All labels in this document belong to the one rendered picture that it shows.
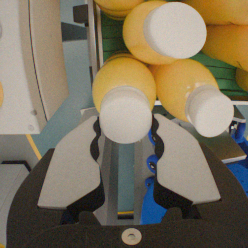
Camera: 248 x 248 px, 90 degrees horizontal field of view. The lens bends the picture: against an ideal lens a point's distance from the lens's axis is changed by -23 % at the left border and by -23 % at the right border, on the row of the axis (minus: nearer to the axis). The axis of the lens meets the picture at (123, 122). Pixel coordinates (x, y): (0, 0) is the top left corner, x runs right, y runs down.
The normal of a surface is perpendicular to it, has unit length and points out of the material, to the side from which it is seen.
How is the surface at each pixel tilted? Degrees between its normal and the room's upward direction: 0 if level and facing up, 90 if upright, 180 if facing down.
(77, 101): 0
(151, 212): 90
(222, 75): 0
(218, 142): 90
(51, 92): 90
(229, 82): 0
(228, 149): 90
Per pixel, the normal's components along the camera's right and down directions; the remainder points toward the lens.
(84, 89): 0.01, 0.50
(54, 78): 1.00, -0.04
